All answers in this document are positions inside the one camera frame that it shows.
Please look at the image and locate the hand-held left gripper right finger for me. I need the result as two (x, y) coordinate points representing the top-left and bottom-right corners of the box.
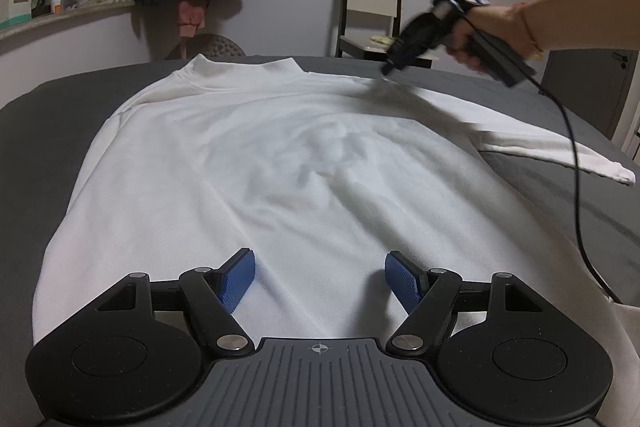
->
(384, 251), (545, 360)

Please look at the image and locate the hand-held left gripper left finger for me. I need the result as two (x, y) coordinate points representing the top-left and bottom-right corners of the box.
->
(94, 248), (257, 360)

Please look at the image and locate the white sweater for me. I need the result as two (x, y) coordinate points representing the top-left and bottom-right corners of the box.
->
(31, 53), (640, 388)

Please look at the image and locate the person's right forearm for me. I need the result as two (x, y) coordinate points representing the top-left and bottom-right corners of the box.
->
(517, 0), (640, 56)

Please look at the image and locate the person's right hand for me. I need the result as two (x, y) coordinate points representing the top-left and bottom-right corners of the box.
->
(446, 4), (538, 75)

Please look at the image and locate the dark door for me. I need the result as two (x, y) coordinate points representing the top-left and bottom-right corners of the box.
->
(537, 0), (640, 142)

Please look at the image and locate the round woven stool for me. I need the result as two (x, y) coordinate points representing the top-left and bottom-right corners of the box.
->
(165, 33), (247, 60)

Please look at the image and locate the pink garment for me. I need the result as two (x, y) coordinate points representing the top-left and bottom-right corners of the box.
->
(177, 0), (214, 40)

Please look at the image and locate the window ledge shelf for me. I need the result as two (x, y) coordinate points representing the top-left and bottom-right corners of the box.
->
(0, 0), (139, 42)

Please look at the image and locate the white and teal box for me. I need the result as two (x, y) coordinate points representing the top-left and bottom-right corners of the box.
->
(0, 0), (37, 32)

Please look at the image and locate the thin string bracelet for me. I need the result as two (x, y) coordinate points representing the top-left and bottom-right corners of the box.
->
(516, 3), (545, 58)

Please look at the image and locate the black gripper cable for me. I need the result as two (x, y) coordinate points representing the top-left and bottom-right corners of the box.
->
(529, 74), (623, 305)

